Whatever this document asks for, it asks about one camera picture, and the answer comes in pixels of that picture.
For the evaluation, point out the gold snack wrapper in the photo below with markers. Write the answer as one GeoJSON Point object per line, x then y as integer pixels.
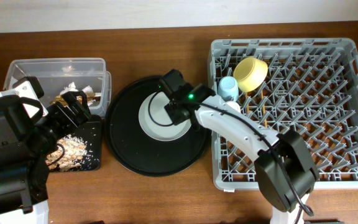
{"type": "Point", "coordinates": [92, 98]}

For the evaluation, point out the white napkin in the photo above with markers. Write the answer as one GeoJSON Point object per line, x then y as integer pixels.
{"type": "Point", "coordinates": [72, 87]}

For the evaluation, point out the clear plastic bin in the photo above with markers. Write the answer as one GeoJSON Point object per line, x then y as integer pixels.
{"type": "Point", "coordinates": [54, 74]}

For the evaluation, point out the yellow bowl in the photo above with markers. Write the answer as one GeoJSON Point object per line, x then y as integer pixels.
{"type": "Point", "coordinates": [250, 73]}

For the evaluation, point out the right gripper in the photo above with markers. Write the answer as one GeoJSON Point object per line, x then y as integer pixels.
{"type": "Point", "coordinates": [173, 110]}

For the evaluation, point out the food scraps and rice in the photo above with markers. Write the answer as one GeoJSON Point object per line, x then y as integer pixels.
{"type": "Point", "coordinates": [73, 154]}

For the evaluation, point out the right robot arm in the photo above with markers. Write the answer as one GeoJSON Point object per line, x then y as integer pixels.
{"type": "Point", "coordinates": [285, 170]}

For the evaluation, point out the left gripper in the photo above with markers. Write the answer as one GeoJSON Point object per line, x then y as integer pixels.
{"type": "Point", "coordinates": [63, 113]}

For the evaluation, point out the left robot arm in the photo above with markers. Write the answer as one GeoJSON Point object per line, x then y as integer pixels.
{"type": "Point", "coordinates": [26, 138]}

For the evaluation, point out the blue cup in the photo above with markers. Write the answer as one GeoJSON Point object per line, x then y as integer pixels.
{"type": "Point", "coordinates": [228, 89]}

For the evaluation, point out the black rectangular tray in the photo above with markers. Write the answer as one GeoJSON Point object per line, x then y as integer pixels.
{"type": "Point", "coordinates": [91, 131]}

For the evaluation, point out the pale grey plate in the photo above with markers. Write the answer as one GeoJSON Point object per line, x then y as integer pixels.
{"type": "Point", "coordinates": [152, 115]}

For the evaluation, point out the grey dishwasher rack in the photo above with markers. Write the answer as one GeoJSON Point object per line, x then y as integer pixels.
{"type": "Point", "coordinates": [311, 88]}

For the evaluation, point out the pink cup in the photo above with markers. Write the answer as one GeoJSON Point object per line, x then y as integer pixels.
{"type": "Point", "coordinates": [234, 105]}

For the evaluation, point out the round black serving tray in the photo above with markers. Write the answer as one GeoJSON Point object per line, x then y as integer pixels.
{"type": "Point", "coordinates": [137, 151]}

